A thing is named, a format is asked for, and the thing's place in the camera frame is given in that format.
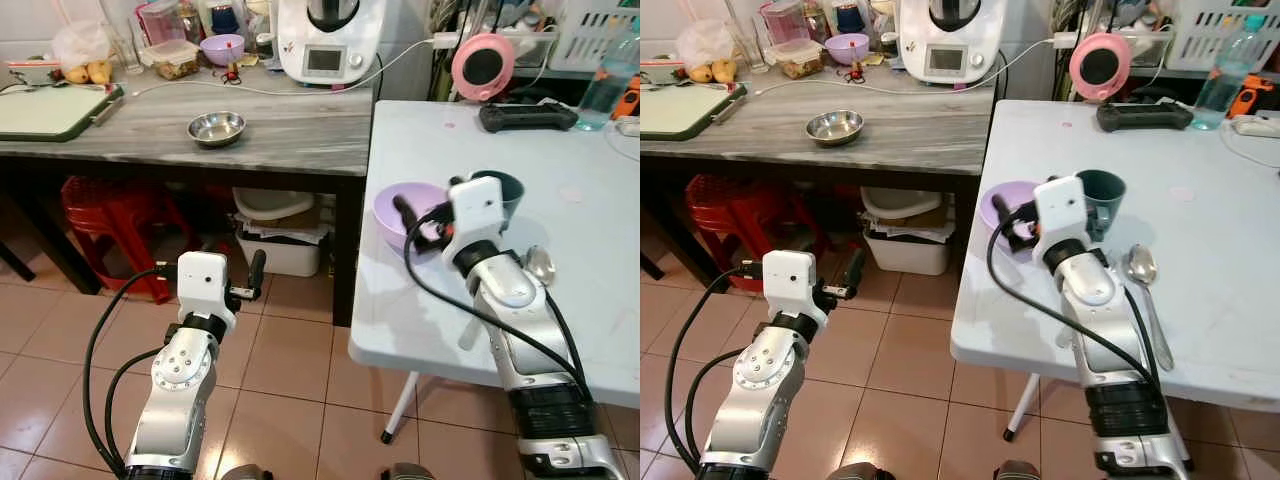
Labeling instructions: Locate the grey wood table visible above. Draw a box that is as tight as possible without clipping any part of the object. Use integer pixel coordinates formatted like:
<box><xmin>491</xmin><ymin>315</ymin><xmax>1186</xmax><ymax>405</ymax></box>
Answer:
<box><xmin>0</xmin><ymin>78</ymin><xmax>377</xmax><ymax>328</ymax></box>
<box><xmin>640</xmin><ymin>76</ymin><xmax>999</xmax><ymax>326</ymax></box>

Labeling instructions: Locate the clear plastic bag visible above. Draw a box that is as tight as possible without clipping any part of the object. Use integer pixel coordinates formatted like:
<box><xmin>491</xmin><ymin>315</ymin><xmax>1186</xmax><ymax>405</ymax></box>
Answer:
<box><xmin>677</xmin><ymin>19</ymin><xmax>739</xmax><ymax>69</ymax></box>
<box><xmin>52</xmin><ymin>20</ymin><xmax>113</xmax><ymax>71</ymax></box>

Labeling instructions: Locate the clear plastic water bottle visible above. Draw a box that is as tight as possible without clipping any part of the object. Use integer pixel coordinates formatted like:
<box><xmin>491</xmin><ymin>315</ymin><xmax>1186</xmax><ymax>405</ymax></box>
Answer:
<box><xmin>578</xmin><ymin>28</ymin><xmax>641</xmax><ymax>132</ymax></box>
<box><xmin>1192</xmin><ymin>14</ymin><xmax>1267</xmax><ymax>131</ymax></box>

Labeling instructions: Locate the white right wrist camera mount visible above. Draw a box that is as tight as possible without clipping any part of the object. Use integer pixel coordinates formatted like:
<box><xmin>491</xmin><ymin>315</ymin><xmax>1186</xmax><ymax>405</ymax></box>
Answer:
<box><xmin>1033</xmin><ymin>176</ymin><xmax>1088</xmax><ymax>247</ymax></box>
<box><xmin>445</xmin><ymin>175</ymin><xmax>502</xmax><ymax>247</ymax></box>

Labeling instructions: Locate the small purple bowl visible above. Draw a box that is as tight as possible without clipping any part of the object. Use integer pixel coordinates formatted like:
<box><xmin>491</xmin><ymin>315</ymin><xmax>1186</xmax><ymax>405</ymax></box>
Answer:
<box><xmin>200</xmin><ymin>34</ymin><xmax>247</xmax><ymax>68</ymax></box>
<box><xmin>825</xmin><ymin>33</ymin><xmax>871</xmax><ymax>66</ymax></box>

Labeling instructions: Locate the white table leg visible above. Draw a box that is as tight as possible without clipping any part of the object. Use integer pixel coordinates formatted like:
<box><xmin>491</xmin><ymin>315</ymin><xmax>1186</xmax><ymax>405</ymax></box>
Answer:
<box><xmin>380</xmin><ymin>370</ymin><xmax>422</xmax><ymax>445</ymax></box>
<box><xmin>1003</xmin><ymin>372</ymin><xmax>1042</xmax><ymax>442</ymax></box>

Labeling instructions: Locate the red plastic stool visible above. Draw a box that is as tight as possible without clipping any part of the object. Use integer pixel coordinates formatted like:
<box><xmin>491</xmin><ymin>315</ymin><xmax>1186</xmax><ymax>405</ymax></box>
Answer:
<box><xmin>60</xmin><ymin>175</ymin><xmax>198</xmax><ymax>303</ymax></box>
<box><xmin>685</xmin><ymin>174</ymin><xmax>803</xmax><ymax>293</ymax></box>

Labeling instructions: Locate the white kitchen cooking machine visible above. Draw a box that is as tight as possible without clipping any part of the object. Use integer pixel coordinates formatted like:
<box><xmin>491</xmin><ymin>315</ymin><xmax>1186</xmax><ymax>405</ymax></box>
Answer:
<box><xmin>897</xmin><ymin>0</ymin><xmax>1009</xmax><ymax>85</ymax></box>
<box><xmin>275</xmin><ymin>0</ymin><xmax>390</xmax><ymax>87</ymax></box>

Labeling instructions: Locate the clear food container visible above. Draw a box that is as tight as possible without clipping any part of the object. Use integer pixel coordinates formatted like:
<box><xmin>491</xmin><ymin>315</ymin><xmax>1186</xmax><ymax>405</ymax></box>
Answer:
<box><xmin>770</xmin><ymin>39</ymin><xmax>827</xmax><ymax>80</ymax></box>
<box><xmin>145</xmin><ymin>40</ymin><xmax>202</xmax><ymax>81</ymax></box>

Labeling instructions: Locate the black game controller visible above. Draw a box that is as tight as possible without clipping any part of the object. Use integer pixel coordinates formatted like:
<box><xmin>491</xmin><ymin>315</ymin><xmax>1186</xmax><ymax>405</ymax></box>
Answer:
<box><xmin>1096</xmin><ymin>100</ymin><xmax>1195</xmax><ymax>133</ymax></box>
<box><xmin>478</xmin><ymin>100</ymin><xmax>580</xmax><ymax>134</ymax></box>

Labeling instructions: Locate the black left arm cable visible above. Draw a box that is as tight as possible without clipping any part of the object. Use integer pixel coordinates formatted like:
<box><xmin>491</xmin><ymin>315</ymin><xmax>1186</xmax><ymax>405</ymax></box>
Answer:
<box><xmin>82</xmin><ymin>264</ymin><xmax>187</xmax><ymax>479</ymax></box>
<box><xmin>664</xmin><ymin>262</ymin><xmax>773</xmax><ymax>477</ymax></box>

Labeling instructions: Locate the pink measuring jug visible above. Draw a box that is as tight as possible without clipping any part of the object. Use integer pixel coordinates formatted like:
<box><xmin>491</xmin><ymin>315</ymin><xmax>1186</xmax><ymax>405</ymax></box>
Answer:
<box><xmin>138</xmin><ymin>0</ymin><xmax>187</xmax><ymax>47</ymax></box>
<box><xmin>760</xmin><ymin>0</ymin><xmax>812</xmax><ymax>46</ymax></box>

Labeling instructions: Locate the white storage bin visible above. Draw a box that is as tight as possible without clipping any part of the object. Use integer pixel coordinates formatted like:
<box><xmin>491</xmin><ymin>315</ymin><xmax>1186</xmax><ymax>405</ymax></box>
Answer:
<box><xmin>232</xmin><ymin>187</ymin><xmax>332</xmax><ymax>279</ymax></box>
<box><xmin>861</xmin><ymin>187</ymin><xmax>957</xmax><ymax>277</ymax></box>

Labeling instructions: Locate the large purple plastic bowl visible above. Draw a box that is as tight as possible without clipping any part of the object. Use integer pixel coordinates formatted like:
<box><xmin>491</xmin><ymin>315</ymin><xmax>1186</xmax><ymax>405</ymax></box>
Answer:
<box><xmin>979</xmin><ymin>181</ymin><xmax>1041</xmax><ymax>251</ymax></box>
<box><xmin>373</xmin><ymin>182</ymin><xmax>452</xmax><ymax>253</ymax></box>

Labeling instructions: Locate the white plastic basket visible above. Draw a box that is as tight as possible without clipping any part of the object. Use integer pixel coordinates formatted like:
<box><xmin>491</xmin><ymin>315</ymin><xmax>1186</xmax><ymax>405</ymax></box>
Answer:
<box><xmin>547</xmin><ymin>0</ymin><xmax>641</xmax><ymax>73</ymax></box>
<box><xmin>1165</xmin><ymin>0</ymin><xmax>1280</xmax><ymax>73</ymax></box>

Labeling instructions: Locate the white folding table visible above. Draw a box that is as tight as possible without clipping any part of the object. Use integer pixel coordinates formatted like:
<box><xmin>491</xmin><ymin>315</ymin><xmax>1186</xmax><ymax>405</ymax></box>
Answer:
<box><xmin>949</xmin><ymin>98</ymin><xmax>1280</xmax><ymax>414</ymax></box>
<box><xmin>347</xmin><ymin>99</ymin><xmax>641</xmax><ymax>410</ymax></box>

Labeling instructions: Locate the green rimmed cutting board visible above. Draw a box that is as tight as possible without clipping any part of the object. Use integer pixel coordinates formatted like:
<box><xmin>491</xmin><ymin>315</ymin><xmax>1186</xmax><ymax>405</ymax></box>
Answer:
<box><xmin>640</xmin><ymin>83</ymin><xmax>748</xmax><ymax>141</ymax></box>
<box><xmin>0</xmin><ymin>84</ymin><xmax>126</xmax><ymax>142</ymax></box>

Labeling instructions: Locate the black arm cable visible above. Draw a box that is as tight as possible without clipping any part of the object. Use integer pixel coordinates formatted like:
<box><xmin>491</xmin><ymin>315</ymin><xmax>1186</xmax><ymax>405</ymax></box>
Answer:
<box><xmin>664</xmin><ymin>262</ymin><xmax>773</xmax><ymax>477</ymax></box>
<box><xmin>402</xmin><ymin>205</ymin><xmax>593</xmax><ymax>403</ymax></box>
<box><xmin>82</xmin><ymin>264</ymin><xmax>187</xmax><ymax>479</ymax></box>
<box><xmin>986</xmin><ymin>203</ymin><xmax>1165</xmax><ymax>396</ymax></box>

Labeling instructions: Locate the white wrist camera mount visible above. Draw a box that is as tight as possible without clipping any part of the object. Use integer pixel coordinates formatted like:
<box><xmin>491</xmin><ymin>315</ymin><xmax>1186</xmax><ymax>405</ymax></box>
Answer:
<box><xmin>762</xmin><ymin>250</ymin><xmax>830</xmax><ymax>327</ymax></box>
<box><xmin>445</xmin><ymin>175</ymin><xmax>502</xmax><ymax>247</ymax></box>
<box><xmin>1033</xmin><ymin>176</ymin><xmax>1088</xmax><ymax>247</ymax></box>
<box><xmin>177</xmin><ymin>252</ymin><xmax>239</xmax><ymax>331</ymax></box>

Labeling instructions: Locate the small steel bowl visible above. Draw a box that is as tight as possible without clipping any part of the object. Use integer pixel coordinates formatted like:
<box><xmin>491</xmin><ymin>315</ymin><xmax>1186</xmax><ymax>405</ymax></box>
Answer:
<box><xmin>806</xmin><ymin>110</ymin><xmax>867</xmax><ymax>148</ymax></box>
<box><xmin>187</xmin><ymin>111</ymin><xmax>247</xmax><ymax>149</ymax></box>

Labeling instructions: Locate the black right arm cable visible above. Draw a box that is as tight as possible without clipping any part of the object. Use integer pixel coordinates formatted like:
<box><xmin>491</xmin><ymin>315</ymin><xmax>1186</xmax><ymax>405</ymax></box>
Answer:
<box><xmin>986</xmin><ymin>203</ymin><xmax>1165</xmax><ymax>396</ymax></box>
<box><xmin>402</xmin><ymin>205</ymin><xmax>593</xmax><ymax>403</ymax></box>

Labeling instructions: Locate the dark green plastic cup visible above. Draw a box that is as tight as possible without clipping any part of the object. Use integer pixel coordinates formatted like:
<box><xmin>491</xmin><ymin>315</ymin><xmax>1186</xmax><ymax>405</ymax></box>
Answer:
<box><xmin>1076</xmin><ymin>169</ymin><xmax>1127</xmax><ymax>242</ymax></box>
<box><xmin>470</xmin><ymin>170</ymin><xmax>525</xmax><ymax>232</ymax></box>

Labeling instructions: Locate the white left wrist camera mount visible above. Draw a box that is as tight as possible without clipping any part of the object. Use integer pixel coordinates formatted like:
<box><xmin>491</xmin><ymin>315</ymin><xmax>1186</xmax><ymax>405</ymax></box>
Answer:
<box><xmin>177</xmin><ymin>252</ymin><xmax>239</xmax><ymax>331</ymax></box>
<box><xmin>762</xmin><ymin>250</ymin><xmax>830</xmax><ymax>327</ymax></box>

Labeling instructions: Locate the steel spoon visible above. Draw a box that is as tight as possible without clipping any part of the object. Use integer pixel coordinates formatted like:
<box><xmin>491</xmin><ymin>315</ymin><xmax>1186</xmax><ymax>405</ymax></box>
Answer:
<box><xmin>1122</xmin><ymin>245</ymin><xmax>1177</xmax><ymax>373</ymax></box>
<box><xmin>524</xmin><ymin>246</ymin><xmax>557</xmax><ymax>288</ymax></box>

